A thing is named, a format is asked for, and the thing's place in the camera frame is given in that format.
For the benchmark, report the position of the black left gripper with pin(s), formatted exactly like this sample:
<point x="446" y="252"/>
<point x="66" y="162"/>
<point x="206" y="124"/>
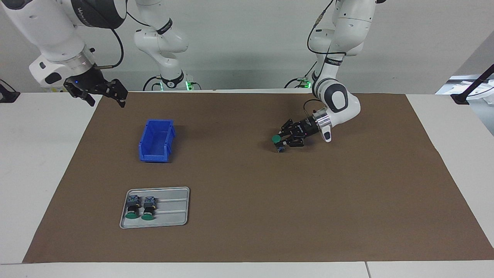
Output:
<point x="308" y="126"/>

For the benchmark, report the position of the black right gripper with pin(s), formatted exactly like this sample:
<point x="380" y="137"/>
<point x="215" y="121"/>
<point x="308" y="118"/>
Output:
<point x="87" y="83"/>

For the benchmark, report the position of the green push button switch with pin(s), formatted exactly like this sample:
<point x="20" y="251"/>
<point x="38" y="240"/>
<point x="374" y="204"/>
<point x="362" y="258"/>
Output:
<point x="132" y="206"/>
<point x="276" y="138"/>
<point x="148" y="207"/>

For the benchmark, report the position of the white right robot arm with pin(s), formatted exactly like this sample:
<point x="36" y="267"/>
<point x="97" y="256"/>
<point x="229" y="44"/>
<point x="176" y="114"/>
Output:
<point x="50" y="31"/>

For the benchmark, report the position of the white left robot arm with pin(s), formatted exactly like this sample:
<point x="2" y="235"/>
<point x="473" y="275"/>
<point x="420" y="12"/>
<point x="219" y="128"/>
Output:
<point x="343" y="104"/>

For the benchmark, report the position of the white cardboard box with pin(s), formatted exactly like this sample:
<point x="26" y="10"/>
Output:
<point x="54" y="89"/>

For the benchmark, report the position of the blue plastic storage bin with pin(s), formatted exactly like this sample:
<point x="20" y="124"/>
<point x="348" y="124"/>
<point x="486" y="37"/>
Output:
<point x="156" y="152"/>

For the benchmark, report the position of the brown table mat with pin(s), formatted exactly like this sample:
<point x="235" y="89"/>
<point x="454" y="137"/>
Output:
<point x="270" y="212"/>

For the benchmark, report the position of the grey metal tray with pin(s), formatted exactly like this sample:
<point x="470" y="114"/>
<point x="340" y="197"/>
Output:
<point x="173" y="210"/>

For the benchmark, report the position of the white paper pile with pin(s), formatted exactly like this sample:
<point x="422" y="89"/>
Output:
<point x="447" y="87"/>

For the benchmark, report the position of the black clamp bracket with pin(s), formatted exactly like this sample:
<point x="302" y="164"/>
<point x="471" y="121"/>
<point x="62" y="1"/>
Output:
<point x="7" y="96"/>

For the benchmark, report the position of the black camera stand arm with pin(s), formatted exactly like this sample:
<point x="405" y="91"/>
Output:
<point x="459" y="99"/>

